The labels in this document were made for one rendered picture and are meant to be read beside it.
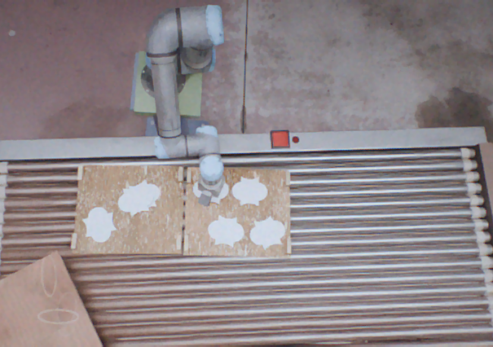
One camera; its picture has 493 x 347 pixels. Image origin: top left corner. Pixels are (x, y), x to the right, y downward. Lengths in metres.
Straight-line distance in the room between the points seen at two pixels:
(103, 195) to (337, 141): 0.97
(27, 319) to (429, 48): 2.85
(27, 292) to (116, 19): 2.05
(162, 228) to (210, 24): 0.80
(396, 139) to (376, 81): 1.21
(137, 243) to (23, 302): 0.44
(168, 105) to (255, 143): 0.54
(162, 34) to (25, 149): 0.85
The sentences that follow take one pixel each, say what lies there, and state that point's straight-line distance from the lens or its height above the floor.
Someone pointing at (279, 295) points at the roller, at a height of 0.92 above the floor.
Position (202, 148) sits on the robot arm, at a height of 1.24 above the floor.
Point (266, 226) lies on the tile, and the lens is 1.91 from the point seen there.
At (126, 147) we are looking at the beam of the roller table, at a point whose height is 0.91.
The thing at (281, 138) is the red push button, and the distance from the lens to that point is 2.03.
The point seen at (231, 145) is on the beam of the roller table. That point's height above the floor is 0.92.
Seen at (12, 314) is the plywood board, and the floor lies 1.04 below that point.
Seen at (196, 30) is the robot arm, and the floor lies 1.51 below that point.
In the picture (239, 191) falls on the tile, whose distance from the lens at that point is 1.93.
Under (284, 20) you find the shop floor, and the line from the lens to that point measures 3.42.
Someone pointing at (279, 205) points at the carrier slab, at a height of 0.94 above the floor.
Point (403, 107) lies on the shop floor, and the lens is 3.32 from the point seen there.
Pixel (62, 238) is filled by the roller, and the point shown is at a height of 0.92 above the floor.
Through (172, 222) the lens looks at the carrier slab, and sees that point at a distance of 1.91.
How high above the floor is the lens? 2.81
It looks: 75 degrees down
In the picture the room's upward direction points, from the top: 8 degrees clockwise
